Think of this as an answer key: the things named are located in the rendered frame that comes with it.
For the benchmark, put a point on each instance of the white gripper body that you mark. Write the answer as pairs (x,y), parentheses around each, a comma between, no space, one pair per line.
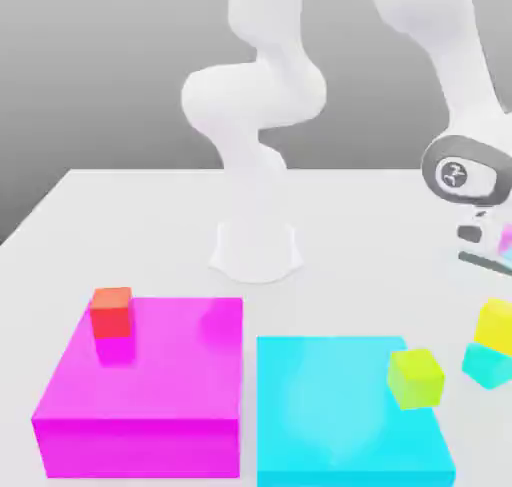
(491,268)

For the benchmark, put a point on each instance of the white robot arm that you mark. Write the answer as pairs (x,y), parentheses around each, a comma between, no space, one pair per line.
(256,99)

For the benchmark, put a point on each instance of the small yellow cube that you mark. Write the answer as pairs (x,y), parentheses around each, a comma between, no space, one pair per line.
(496,325)

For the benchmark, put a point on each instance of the small teal cube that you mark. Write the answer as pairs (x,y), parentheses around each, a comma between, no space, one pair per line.
(486,366)

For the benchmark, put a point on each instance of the small lime green cube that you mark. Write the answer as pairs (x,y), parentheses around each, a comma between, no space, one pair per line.
(416,379)

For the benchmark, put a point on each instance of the small red cube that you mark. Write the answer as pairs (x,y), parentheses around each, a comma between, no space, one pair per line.
(111,315)

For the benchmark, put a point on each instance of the large cyan box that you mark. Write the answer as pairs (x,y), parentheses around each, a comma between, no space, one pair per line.
(332,407)

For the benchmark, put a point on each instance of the large magenta box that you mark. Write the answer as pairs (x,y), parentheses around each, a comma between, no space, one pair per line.
(160,375)

